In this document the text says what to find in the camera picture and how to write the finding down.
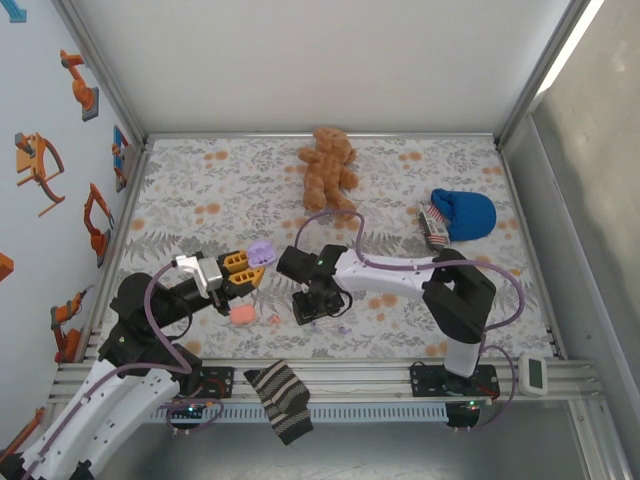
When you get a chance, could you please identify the white slotted cable duct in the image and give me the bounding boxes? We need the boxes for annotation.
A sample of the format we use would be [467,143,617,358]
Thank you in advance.
[149,402,450,422]

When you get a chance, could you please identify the orange claw gripper wall sticker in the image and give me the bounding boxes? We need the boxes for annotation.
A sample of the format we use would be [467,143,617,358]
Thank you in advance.
[13,132,66,217]

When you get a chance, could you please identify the floral printed table mat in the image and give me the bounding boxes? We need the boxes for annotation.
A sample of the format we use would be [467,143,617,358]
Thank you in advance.
[102,137,556,360]

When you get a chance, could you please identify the striped brown sock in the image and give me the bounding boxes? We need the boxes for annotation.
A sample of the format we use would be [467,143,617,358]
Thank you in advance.
[243,359,315,447]

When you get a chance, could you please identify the blue cloth pouch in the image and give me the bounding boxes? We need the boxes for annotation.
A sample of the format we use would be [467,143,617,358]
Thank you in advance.
[430,188,498,243]

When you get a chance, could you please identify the brown teddy bear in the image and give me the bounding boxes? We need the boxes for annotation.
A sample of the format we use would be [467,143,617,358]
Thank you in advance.
[297,125,361,219]

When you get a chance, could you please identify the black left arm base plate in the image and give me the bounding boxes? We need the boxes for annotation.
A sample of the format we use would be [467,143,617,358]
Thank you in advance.
[197,366,236,400]

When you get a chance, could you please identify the flag print glasses case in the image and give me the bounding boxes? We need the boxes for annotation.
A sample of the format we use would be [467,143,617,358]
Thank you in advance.
[417,200,451,250]

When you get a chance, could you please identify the pink earbud charging case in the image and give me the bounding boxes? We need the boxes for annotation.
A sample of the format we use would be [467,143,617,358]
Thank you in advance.
[228,304,257,327]

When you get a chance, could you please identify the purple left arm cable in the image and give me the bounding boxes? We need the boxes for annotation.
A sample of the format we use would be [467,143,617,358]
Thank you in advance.
[19,259,225,474]

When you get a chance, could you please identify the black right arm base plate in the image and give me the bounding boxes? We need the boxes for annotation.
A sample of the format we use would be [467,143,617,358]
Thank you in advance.
[409,363,501,400]

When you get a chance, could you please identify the purple earbud charging case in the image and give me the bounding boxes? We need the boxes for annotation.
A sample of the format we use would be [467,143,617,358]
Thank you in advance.
[247,241,278,267]

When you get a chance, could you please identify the blue orange rail wall sticker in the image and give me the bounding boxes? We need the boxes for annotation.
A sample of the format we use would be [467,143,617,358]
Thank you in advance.
[110,124,132,194]

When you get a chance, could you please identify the white digital timer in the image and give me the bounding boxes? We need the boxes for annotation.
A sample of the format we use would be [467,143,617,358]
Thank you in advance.
[517,352,550,397]

